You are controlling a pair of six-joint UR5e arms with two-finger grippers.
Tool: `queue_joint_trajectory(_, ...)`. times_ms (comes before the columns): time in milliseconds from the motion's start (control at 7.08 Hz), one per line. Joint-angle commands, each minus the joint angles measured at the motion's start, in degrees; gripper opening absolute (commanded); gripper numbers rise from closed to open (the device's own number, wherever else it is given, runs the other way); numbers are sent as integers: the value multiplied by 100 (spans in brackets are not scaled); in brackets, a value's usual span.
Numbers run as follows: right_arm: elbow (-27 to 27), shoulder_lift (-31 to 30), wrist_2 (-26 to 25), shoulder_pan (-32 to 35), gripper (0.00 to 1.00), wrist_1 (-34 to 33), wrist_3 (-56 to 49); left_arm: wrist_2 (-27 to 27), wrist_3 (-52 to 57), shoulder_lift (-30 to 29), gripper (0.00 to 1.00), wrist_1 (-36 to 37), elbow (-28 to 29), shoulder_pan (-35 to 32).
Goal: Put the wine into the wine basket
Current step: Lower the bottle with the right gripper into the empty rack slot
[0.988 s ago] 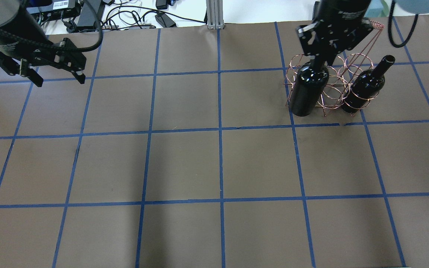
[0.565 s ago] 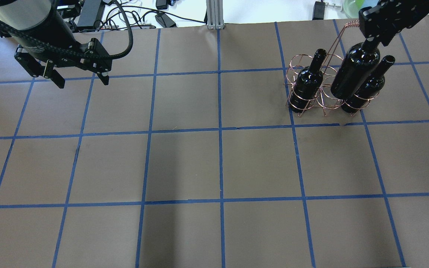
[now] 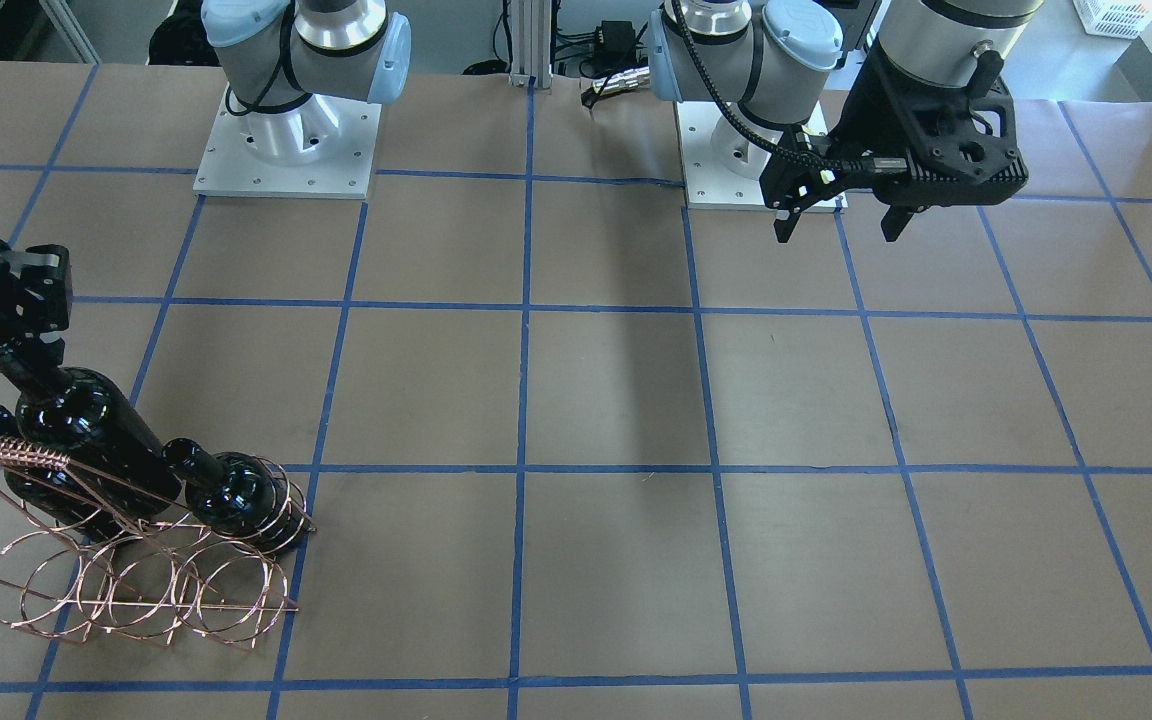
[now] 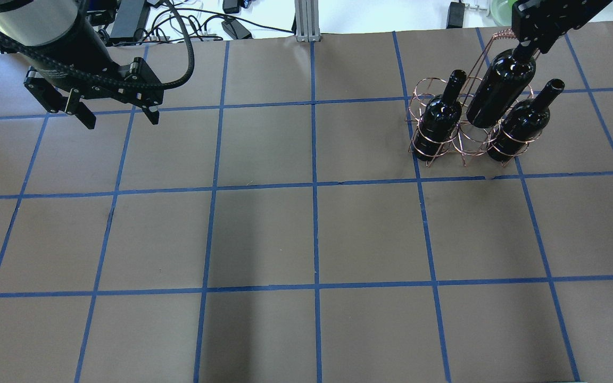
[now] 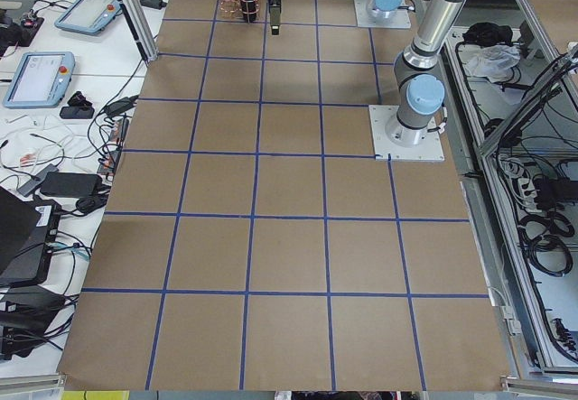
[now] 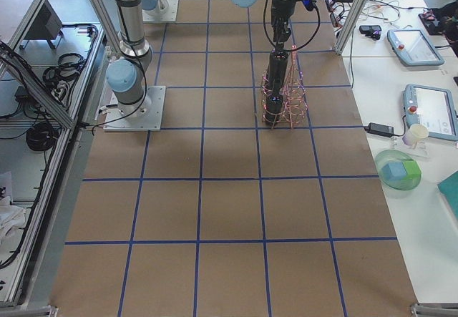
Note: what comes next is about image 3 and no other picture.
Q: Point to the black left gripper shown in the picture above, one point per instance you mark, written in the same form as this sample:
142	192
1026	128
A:
862	112

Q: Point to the dark wine bottle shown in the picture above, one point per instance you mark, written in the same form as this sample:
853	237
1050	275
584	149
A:
60	497
84	415

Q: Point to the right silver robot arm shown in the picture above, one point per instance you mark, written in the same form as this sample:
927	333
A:
305	84

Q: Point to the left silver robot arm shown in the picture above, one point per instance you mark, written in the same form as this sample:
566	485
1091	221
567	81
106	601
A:
763	69

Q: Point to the dark wine bottle in basket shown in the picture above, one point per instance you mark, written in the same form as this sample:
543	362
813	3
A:
60	497

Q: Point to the black power adapter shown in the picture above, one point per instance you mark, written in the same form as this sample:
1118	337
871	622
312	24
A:
614	44

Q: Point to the copper wire wine basket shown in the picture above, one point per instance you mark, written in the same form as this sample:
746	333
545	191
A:
152	582

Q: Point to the aluminium frame post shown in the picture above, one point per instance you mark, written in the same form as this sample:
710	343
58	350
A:
531	43

